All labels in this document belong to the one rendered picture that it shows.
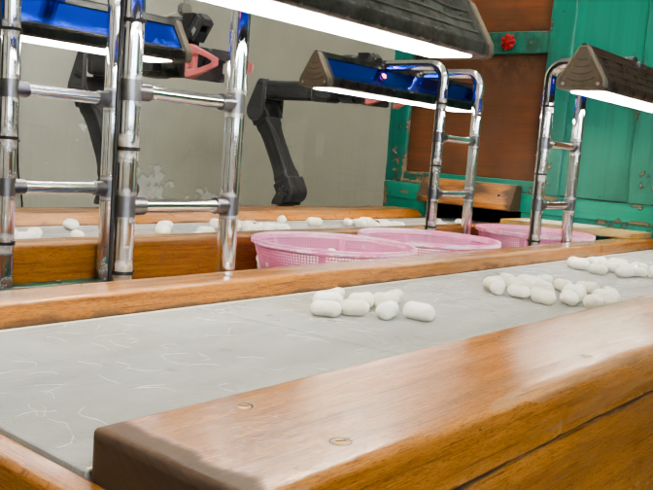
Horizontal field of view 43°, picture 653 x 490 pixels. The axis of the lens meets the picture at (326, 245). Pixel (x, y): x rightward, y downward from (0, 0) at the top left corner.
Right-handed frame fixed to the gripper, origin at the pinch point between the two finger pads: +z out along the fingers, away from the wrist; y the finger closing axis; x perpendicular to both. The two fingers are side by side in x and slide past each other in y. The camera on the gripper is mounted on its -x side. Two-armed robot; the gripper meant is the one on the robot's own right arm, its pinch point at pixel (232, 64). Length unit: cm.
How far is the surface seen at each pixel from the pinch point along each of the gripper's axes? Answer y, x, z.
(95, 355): -80, 32, 73
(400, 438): -82, 29, 104
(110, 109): -51, 12, 32
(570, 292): -17, 30, 84
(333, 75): 10.7, 0.6, 18.0
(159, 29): -31.8, -1.7, 16.5
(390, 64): 30.0, -4.0, 17.4
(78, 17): -47, -1, 17
